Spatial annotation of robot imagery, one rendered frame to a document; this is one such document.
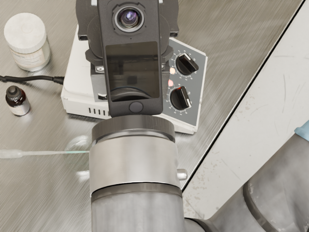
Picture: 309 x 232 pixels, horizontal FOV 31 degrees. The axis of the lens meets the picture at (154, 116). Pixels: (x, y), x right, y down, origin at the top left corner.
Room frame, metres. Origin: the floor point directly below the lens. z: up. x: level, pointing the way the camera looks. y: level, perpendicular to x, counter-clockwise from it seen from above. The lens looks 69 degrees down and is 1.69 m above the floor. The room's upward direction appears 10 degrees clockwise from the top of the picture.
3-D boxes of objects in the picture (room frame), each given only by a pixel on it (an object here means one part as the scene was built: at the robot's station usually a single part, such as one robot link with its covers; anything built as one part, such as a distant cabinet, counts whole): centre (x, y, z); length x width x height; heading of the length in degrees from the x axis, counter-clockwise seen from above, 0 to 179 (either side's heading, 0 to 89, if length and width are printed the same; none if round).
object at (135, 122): (0.20, 0.03, 1.23); 0.12 x 0.08 x 0.09; 12
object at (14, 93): (0.27, 0.20, 0.93); 0.03 x 0.03 x 0.07
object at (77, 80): (0.34, 0.07, 0.98); 0.12 x 0.12 x 0.01; 0
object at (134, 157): (0.12, 0.01, 1.24); 0.08 x 0.05 x 0.08; 102
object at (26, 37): (0.36, 0.20, 0.94); 0.06 x 0.06 x 0.08
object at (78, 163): (0.21, 0.09, 0.91); 0.06 x 0.06 x 0.02
